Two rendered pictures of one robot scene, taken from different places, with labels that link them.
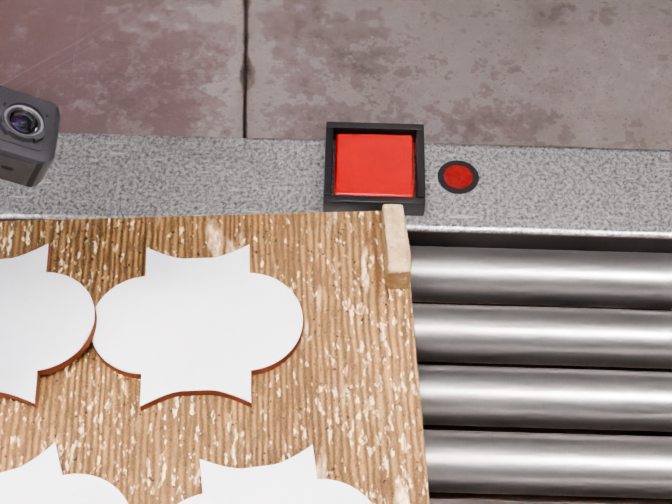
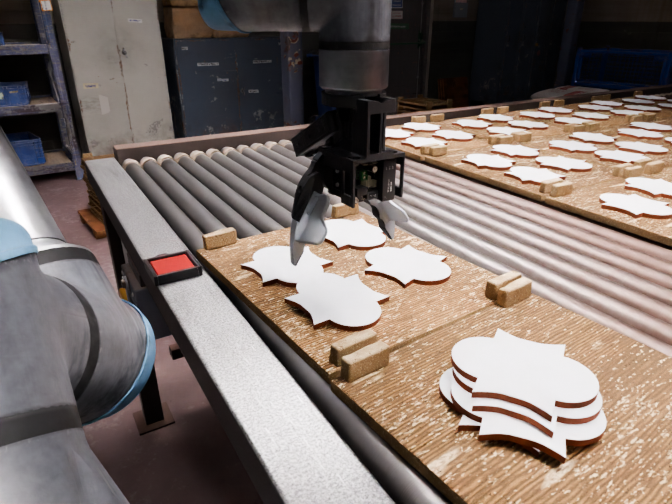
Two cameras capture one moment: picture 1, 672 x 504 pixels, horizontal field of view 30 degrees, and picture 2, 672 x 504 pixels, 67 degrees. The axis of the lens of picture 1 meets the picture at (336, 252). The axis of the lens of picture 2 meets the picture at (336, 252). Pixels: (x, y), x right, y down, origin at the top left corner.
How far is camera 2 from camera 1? 1.13 m
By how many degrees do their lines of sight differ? 85
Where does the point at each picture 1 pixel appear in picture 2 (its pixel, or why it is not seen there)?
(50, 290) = (307, 288)
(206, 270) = (262, 267)
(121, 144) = (195, 332)
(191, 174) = (202, 308)
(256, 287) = (260, 257)
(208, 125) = not seen: outside the picture
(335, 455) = not seen: hidden behind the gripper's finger
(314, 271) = (240, 256)
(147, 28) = not seen: outside the picture
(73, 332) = (320, 276)
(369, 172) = (178, 263)
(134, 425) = (339, 265)
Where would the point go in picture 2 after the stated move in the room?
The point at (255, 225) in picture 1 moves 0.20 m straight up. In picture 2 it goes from (227, 271) to (215, 144)
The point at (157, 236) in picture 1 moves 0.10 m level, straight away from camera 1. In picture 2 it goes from (252, 288) to (192, 313)
